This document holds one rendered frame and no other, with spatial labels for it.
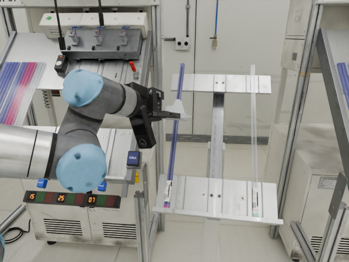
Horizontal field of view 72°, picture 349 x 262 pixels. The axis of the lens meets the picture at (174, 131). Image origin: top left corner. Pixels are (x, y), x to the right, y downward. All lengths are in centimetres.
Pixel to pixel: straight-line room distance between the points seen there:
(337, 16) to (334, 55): 30
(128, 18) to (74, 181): 92
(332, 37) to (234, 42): 150
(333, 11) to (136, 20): 93
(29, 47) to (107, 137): 65
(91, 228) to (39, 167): 114
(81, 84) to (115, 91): 8
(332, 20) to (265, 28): 132
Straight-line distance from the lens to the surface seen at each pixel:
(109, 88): 52
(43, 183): 99
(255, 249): 168
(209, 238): 106
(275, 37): 278
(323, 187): 136
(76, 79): 50
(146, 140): 63
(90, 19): 127
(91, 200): 91
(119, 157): 91
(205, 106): 277
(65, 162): 39
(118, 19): 122
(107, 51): 113
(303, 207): 139
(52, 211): 156
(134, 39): 114
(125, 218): 142
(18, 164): 41
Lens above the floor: 119
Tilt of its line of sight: 21 degrees down
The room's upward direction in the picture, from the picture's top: straight up
